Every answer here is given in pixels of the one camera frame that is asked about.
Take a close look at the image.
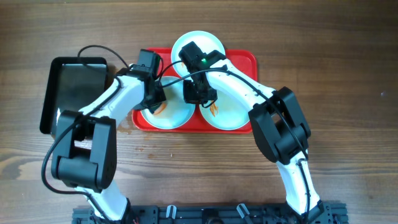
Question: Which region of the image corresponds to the white plate top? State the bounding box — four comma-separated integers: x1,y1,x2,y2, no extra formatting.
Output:
171,30,229,70

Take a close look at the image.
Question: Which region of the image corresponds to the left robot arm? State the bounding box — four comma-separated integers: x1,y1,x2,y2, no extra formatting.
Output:
41,49,166,223

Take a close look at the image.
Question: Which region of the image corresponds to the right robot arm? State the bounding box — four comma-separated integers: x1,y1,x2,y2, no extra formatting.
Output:
178,41,320,215

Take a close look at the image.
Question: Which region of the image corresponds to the green orange sponge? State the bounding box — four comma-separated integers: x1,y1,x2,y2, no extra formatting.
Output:
152,102,167,115

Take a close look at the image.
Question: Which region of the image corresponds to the white plate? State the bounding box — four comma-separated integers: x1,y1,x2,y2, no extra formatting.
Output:
171,30,229,70
141,82,195,129
199,91,249,131

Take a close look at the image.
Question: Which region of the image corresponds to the red plastic tray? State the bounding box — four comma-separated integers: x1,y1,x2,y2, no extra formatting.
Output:
131,49,257,134

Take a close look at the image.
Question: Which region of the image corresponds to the black rectangular tray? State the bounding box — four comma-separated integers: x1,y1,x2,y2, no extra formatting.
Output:
39,57,109,134

